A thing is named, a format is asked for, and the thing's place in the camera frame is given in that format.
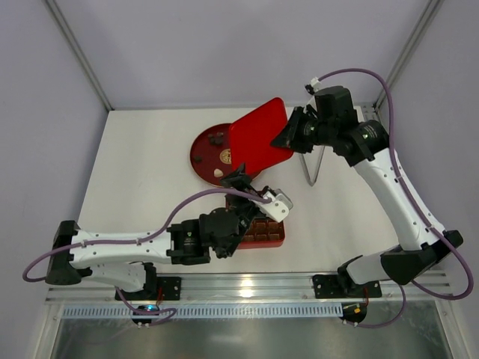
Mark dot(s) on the round red plate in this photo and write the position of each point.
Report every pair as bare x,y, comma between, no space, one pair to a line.
214,157

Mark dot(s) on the metal serving tongs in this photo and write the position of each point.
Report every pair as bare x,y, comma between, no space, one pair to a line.
311,178

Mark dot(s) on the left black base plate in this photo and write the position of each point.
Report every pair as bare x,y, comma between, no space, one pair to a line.
163,288

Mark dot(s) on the red rectangular box lid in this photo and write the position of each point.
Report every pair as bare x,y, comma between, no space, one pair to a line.
250,138

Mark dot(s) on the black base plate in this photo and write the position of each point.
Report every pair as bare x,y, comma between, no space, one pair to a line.
163,288
335,286

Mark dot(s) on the aluminium frame rail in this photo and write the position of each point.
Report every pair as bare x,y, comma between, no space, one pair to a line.
256,286

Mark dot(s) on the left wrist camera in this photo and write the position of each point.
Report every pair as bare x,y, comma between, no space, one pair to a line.
276,205

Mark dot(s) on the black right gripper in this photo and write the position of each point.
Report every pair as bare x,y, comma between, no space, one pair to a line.
296,130

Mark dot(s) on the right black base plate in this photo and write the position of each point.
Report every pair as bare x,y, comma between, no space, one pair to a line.
335,286

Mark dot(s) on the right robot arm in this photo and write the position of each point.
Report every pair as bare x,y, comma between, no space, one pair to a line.
330,120

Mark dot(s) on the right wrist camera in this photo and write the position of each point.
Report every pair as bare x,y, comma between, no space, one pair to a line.
313,86

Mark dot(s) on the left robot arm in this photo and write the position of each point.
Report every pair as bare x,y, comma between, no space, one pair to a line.
128,261

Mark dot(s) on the dark chocolate cluster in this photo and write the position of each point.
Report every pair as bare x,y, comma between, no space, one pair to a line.
216,140

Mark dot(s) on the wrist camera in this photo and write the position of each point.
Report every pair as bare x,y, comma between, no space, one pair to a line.
276,205
313,86

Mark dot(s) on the slotted cable duct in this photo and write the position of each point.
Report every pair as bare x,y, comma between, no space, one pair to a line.
213,311

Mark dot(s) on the white heart chocolate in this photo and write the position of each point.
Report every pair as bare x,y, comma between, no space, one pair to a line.
218,172

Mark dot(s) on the red chocolate box with tray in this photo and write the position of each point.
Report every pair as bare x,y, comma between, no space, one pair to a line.
271,234

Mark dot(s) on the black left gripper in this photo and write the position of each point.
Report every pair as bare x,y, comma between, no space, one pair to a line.
243,200

